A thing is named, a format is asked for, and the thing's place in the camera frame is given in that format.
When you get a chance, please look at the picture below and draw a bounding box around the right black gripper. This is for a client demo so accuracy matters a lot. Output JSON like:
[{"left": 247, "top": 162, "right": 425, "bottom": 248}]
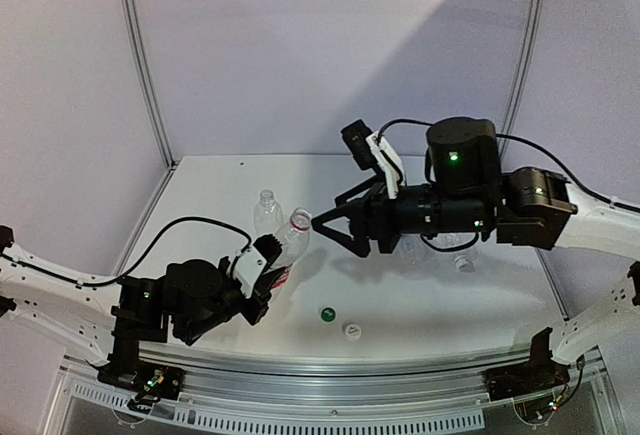
[{"left": 307, "top": 173, "right": 487, "bottom": 257}]

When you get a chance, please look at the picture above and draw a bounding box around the red label water bottle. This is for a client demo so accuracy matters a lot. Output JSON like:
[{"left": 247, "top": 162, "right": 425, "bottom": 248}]
[{"left": 271, "top": 207, "right": 312, "bottom": 290}]

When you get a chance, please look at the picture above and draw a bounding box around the blue label water bottle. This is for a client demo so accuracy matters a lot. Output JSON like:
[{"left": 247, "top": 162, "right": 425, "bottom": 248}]
[{"left": 398, "top": 235, "right": 429, "bottom": 266}]

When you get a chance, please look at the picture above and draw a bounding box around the clear bottle green cap ring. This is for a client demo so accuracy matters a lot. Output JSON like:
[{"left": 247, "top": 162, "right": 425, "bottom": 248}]
[{"left": 252, "top": 188, "right": 289, "bottom": 236}]

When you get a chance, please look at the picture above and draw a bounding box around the green bottle cap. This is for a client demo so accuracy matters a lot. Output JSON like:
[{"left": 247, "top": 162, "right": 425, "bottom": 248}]
[{"left": 319, "top": 306, "right": 337, "bottom": 323}]

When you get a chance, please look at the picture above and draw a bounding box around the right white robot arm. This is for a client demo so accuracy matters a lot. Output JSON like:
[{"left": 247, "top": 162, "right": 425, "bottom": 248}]
[{"left": 312, "top": 117, "right": 639, "bottom": 260}]

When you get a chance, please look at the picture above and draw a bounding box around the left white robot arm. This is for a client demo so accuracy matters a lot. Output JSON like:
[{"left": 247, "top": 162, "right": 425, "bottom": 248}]
[{"left": 1, "top": 226, "right": 283, "bottom": 389}]

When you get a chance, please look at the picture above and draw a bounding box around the clear bottle white cap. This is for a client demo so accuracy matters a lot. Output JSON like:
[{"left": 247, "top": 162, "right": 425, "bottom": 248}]
[{"left": 439, "top": 233, "right": 479, "bottom": 274}]

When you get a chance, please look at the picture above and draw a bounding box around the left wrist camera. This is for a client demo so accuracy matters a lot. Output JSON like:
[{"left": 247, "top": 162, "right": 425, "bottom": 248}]
[{"left": 229, "top": 234, "right": 282, "bottom": 298}]

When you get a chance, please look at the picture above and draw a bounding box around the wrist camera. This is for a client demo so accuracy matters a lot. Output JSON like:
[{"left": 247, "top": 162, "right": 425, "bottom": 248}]
[
  {"left": 341, "top": 120, "right": 406, "bottom": 199},
  {"left": 229, "top": 234, "right": 282, "bottom": 298}
]

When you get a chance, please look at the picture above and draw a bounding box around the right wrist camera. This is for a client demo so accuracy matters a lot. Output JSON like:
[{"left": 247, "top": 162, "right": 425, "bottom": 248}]
[{"left": 341, "top": 120, "right": 406, "bottom": 199}]

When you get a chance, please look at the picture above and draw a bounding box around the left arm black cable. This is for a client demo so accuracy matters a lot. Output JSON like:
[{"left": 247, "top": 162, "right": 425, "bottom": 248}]
[{"left": 0, "top": 215, "right": 254, "bottom": 289}]

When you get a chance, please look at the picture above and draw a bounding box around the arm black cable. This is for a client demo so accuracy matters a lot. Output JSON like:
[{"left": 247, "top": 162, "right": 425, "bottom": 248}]
[
  {"left": 377, "top": 118, "right": 640, "bottom": 261},
  {"left": 0, "top": 215, "right": 254, "bottom": 289}
]

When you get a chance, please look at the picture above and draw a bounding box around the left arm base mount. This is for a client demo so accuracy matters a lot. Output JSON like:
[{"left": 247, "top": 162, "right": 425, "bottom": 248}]
[{"left": 97, "top": 335, "right": 185, "bottom": 414}]

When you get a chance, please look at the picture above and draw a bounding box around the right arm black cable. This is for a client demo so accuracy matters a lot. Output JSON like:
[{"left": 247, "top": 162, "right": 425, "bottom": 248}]
[{"left": 377, "top": 118, "right": 640, "bottom": 261}]

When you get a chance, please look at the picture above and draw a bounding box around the aluminium front rail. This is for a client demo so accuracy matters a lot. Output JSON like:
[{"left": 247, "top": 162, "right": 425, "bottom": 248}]
[{"left": 40, "top": 344, "right": 629, "bottom": 434}]

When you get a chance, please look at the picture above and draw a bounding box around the right aluminium frame post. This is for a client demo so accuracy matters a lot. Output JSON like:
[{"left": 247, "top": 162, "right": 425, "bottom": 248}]
[{"left": 498, "top": 0, "right": 544, "bottom": 159}]

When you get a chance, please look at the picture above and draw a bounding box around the aluminium frame post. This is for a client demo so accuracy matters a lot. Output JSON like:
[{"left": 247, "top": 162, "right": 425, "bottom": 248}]
[
  {"left": 498, "top": 0, "right": 544, "bottom": 159},
  {"left": 121, "top": 0, "right": 178, "bottom": 171}
]

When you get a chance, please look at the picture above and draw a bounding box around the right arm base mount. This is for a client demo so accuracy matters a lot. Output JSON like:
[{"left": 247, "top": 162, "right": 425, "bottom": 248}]
[{"left": 483, "top": 327, "right": 586, "bottom": 426}]

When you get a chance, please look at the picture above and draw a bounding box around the left aluminium frame post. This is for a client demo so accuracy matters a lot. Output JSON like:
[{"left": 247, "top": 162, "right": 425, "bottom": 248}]
[{"left": 121, "top": 0, "right": 178, "bottom": 171}]

